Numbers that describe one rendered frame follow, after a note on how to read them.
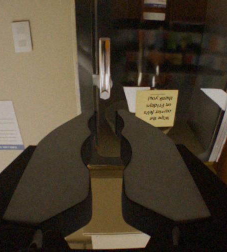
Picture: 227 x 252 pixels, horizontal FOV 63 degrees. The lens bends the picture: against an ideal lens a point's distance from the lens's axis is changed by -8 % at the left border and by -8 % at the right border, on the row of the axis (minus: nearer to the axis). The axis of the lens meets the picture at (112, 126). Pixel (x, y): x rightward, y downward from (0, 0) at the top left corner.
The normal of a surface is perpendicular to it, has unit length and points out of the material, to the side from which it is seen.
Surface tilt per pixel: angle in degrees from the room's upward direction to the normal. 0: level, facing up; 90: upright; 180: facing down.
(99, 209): 135
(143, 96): 90
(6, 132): 90
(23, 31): 90
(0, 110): 90
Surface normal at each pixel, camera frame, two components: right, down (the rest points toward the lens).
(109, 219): 0.04, -0.23
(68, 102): 0.04, 0.53
